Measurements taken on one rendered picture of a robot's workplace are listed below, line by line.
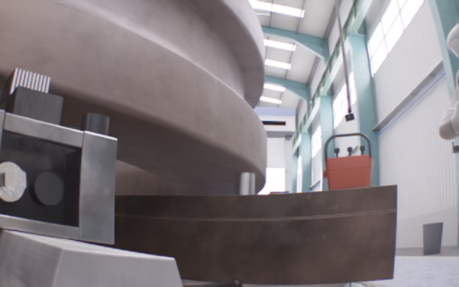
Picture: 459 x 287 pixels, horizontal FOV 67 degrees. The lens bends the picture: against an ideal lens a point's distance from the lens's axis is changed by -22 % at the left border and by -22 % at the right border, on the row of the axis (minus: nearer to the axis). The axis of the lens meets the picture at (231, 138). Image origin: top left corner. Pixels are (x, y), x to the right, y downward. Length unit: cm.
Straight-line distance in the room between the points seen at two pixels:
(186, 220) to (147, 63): 72
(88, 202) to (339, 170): 107
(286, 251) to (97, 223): 98
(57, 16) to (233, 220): 106
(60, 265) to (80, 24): 93
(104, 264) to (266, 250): 126
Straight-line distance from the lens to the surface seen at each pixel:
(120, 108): 128
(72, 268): 43
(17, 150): 87
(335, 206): 161
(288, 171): 711
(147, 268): 48
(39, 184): 81
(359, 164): 162
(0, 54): 113
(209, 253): 175
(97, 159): 82
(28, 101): 86
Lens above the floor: 48
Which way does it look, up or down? 14 degrees up
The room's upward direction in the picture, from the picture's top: 2 degrees clockwise
